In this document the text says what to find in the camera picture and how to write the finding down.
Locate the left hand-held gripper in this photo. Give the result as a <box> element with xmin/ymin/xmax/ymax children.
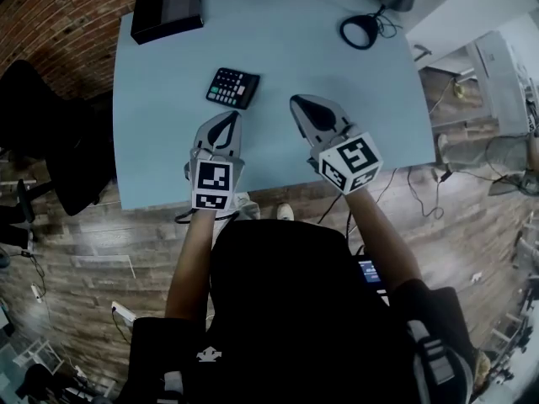
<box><xmin>184</xmin><ymin>110</ymin><xmax>247</xmax><ymax>212</ymax></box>

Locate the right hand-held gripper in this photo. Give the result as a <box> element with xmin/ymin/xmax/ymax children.
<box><xmin>289</xmin><ymin>93</ymin><xmax>384</xmax><ymax>196</ymax></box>

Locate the black calculator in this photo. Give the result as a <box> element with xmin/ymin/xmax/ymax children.
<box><xmin>205</xmin><ymin>66</ymin><xmax>261</xmax><ymax>111</ymax></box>

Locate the person's left forearm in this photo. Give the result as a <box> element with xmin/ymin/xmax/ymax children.
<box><xmin>163</xmin><ymin>208</ymin><xmax>218</xmax><ymax>322</ymax></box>

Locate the person's right forearm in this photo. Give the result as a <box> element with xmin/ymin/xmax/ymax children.
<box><xmin>344</xmin><ymin>189</ymin><xmax>422</xmax><ymax>294</ymax></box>

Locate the black desk lamp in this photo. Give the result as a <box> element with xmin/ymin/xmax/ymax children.
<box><xmin>339</xmin><ymin>0</ymin><xmax>422</xmax><ymax>51</ymax></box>

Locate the black flat box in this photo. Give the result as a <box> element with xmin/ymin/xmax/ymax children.
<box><xmin>130</xmin><ymin>0</ymin><xmax>205</xmax><ymax>45</ymax></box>

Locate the black device with screen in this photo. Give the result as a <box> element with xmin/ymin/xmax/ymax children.
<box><xmin>356</xmin><ymin>258</ymin><xmax>382</xmax><ymax>285</ymax></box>

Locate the black office chair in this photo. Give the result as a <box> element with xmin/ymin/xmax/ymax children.
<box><xmin>0</xmin><ymin>59</ymin><xmax>117</xmax><ymax>217</ymax></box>

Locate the white cabinet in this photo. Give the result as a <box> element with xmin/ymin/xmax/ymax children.
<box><xmin>420</xmin><ymin>29</ymin><xmax>536</xmax><ymax>138</ymax></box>

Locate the person's black shirt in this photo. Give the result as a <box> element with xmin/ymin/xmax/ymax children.
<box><xmin>125</xmin><ymin>219</ymin><xmax>477</xmax><ymax>404</ymax></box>

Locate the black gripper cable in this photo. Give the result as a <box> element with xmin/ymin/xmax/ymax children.
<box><xmin>174</xmin><ymin>208</ymin><xmax>237</xmax><ymax>226</ymax></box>

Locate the grey backpack strap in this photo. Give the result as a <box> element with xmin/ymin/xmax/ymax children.
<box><xmin>403</xmin><ymin>320</ymin><xmax>471</xmax><ymax>404</ymax></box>

